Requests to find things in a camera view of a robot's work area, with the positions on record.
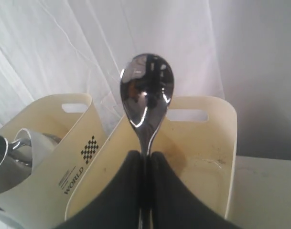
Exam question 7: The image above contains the cream bin with black circle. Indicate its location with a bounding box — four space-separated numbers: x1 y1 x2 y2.
0 94 107 229

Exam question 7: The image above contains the white ceramic bowl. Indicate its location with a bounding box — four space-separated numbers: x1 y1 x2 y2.
11 128 62 172

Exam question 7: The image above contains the steel mug front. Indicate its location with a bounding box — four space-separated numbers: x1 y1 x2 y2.
0 136 32 193

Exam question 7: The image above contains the white curtain backdrop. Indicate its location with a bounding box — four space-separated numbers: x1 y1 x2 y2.
0 0 291 160

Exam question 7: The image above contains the cream bin with black triangle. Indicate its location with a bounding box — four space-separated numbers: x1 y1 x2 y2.
65 96 237 219

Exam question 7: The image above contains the long steel spoon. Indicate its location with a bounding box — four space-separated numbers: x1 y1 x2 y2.
120 53 174 229

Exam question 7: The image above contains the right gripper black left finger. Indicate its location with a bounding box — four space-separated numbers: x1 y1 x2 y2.
56 150 142 229

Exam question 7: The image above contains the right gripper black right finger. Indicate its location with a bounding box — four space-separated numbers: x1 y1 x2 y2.
151 151 234 229

